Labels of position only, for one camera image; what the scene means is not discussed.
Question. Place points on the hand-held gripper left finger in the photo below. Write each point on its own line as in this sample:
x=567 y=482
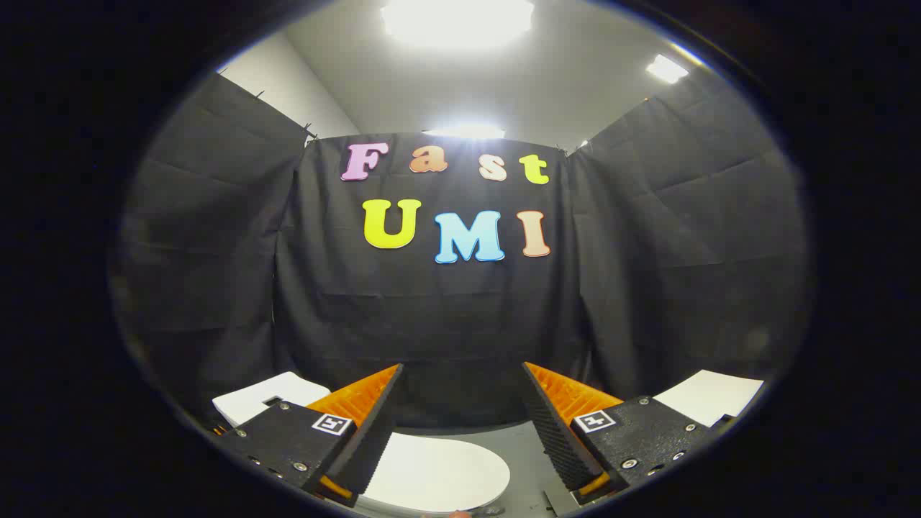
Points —
x=374 y=432

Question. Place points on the black backdrop cloth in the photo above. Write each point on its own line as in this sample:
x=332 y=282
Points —
x=446 y=324

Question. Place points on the white toilet lid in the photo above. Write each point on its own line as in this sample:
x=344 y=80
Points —
x=439 y=471

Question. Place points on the white toilet tank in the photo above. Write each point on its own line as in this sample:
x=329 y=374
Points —
x=252 y=399

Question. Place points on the grey drawer cabinet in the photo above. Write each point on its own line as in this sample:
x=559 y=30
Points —
x=712 y=396

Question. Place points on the small ceiling light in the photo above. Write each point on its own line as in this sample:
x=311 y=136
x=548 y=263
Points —
x=667 y=69

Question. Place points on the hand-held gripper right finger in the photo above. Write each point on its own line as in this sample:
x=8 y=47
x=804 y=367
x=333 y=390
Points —
x=554 y=439

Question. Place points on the ceiling light behind cloth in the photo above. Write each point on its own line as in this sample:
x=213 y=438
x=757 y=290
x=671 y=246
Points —
x=464 y=132

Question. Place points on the large ceiling light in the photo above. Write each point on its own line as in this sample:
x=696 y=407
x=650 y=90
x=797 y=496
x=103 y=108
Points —
x=457 y=21

